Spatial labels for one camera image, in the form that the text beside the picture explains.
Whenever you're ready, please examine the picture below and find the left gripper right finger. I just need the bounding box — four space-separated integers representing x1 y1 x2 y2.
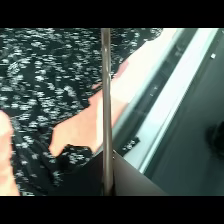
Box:
112 150 168 197

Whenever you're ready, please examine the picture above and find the metal clothes hanger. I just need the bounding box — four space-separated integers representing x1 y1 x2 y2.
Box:
100 27 115 197

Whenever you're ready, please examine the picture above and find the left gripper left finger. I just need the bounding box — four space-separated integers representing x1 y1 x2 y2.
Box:
58 155 104 197

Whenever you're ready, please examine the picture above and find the black white-patterned garment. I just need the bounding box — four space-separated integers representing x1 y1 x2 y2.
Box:
0 27 164 197

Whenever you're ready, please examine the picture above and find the silver frame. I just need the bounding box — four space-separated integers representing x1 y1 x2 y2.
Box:
111 27 224 175

